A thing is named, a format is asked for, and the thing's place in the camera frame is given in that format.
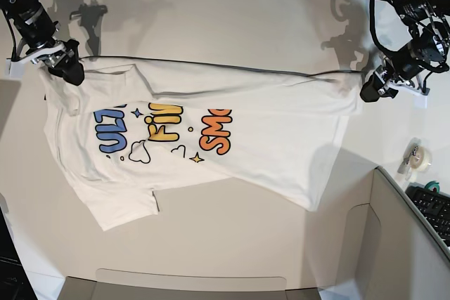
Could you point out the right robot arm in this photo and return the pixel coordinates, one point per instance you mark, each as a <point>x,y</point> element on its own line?
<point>33,34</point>

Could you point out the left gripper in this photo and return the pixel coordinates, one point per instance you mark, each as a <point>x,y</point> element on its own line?
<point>388,79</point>

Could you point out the black computer keyboard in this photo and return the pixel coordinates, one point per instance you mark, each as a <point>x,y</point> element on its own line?
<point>434,207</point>

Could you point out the clear tape roll dispenser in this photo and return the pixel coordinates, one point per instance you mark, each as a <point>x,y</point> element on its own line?
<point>417,159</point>

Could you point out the grey cardboard box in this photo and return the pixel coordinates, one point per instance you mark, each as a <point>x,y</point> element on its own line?
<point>389,251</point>

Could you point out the green tape roll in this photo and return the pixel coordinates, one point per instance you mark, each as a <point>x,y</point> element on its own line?
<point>433,186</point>

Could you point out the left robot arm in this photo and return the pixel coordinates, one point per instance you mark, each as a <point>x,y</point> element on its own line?
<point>429,31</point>

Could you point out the white printed t-shirt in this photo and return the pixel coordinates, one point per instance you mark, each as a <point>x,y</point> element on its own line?
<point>137,126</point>

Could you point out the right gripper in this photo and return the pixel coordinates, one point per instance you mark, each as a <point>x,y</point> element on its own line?
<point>62,60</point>

